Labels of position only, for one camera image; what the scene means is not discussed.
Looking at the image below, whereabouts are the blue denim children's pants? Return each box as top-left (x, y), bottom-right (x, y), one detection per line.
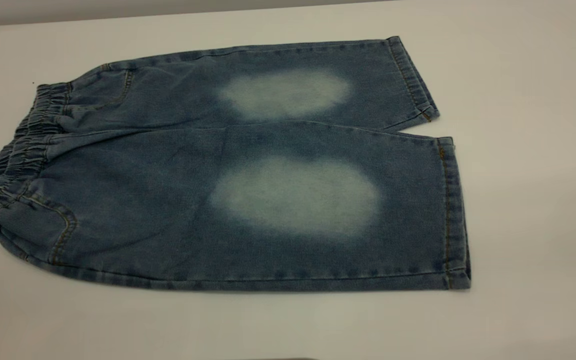
top-left (0, 35), bottom-right (472, 292)

